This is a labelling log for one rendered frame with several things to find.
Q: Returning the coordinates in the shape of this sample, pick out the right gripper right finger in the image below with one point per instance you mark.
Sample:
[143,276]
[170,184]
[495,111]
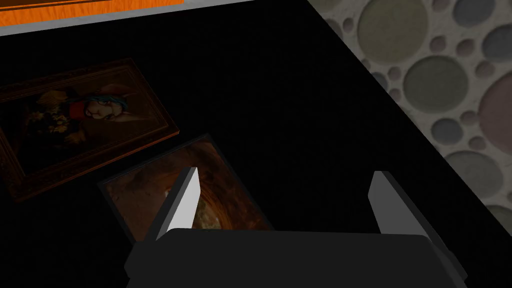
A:
[394,210]

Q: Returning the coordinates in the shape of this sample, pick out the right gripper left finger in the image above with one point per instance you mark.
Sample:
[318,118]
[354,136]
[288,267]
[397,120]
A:
[184,204]

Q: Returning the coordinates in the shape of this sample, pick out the brown swirl picture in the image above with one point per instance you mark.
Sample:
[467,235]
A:
[224,188]

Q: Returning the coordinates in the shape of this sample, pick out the dark framed portrait picture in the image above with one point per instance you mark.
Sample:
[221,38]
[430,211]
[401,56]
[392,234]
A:
[80,124]

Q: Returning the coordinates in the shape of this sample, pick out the orange wooden furniture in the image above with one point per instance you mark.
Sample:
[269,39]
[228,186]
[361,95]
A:
[76,8]

